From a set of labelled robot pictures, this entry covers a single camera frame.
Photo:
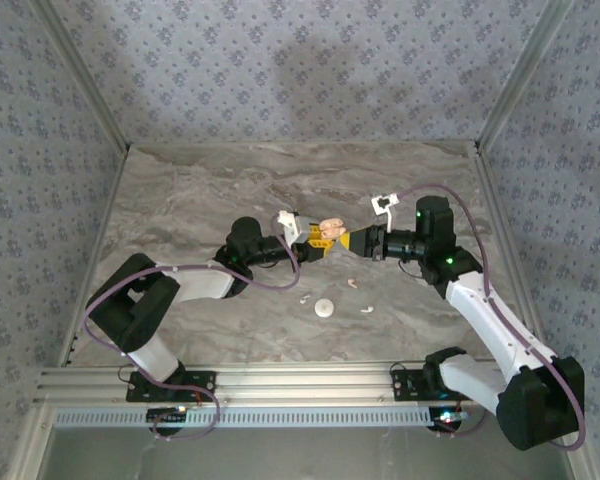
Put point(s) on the white round case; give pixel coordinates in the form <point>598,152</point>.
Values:
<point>324,308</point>

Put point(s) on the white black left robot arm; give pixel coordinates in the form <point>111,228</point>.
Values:
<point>200,282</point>

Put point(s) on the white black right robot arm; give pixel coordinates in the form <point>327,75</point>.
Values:
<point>495,320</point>

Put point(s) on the black controller board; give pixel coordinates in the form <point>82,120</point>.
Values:
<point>167,417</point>
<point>447,419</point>

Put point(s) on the grey metal sheet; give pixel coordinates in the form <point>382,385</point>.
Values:
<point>300,455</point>

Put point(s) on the aluminium table side rail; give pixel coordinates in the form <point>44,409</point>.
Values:
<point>502,225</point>
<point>96,250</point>

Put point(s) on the long aluminium base rail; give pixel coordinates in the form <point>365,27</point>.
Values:
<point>300,385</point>

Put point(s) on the aluminium frame post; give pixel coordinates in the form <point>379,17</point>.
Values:
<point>83,75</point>
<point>520,75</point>

